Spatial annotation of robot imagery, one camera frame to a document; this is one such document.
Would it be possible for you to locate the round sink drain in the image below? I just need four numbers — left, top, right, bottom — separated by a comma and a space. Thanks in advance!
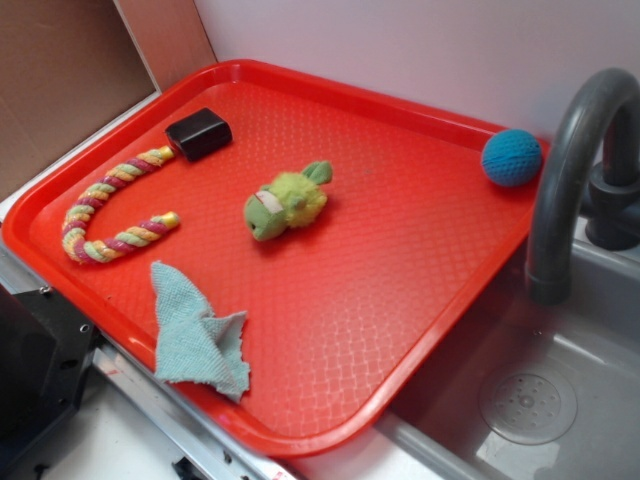
478, 365, 578, 445

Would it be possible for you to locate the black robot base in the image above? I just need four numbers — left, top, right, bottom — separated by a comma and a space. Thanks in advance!
1, 288, 98, 479

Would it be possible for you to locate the blue textured ball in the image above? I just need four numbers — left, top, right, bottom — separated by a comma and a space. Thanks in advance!
481, 129, 542, 187

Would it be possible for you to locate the black rectangular block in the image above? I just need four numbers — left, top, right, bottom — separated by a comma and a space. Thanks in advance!
165, 108, 233, 162

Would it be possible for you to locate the multicolour rope toy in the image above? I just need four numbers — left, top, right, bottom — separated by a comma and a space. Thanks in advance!
61, 146, 180, 265

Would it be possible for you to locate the light blue cloth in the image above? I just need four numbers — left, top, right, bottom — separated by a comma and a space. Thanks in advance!
151, 261, 250, 403

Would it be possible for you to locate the red plastic tray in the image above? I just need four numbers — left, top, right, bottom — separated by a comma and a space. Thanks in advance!
1, 60, 537, 458

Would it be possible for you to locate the brown cardboard panel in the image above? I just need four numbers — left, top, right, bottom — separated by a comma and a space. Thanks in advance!
1, 1, 216, 200

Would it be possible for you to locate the green plush toy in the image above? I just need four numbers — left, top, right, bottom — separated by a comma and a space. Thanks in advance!
243, 160, 333, 242

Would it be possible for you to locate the grey sink basin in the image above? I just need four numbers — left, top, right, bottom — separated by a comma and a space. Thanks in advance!
374, 214, 640, 480

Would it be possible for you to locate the grey curved faucet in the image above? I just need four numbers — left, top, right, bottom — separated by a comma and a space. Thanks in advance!
525, 68, 639, 305

